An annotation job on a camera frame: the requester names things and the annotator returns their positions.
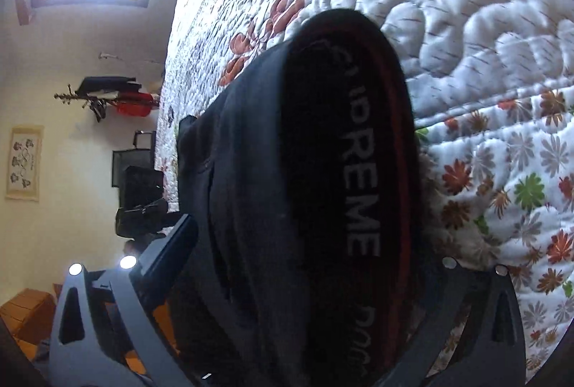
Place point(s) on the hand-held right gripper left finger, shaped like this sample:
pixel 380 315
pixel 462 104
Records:
pixel 166 248

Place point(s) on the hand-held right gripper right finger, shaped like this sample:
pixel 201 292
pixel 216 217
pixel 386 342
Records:
pixel 448 284

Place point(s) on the black pants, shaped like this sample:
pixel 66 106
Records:
pixel 269 145

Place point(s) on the black duffel bag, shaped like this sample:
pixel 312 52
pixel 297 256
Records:
pixel 141 219

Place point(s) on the black suitcase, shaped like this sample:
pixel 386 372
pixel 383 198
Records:
pixel 141 185

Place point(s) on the red hanging garment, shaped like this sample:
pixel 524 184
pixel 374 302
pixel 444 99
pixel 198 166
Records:
pixel 134 105

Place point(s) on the orange wooden furniture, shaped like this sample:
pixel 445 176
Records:
pixel 27 310

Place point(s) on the black hanging garment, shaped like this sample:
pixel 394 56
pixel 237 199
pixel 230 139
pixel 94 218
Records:
pixel 105 84

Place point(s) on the floral quilt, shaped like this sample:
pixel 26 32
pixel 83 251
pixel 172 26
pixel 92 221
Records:
pixel 448 33

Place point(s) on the wall poster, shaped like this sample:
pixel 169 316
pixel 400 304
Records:
pixel 24 163

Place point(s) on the wooden wall coat rack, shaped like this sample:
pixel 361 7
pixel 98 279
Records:
pixel 71 96

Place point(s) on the small wall hook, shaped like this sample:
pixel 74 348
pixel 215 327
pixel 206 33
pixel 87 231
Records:
pixel 107 55

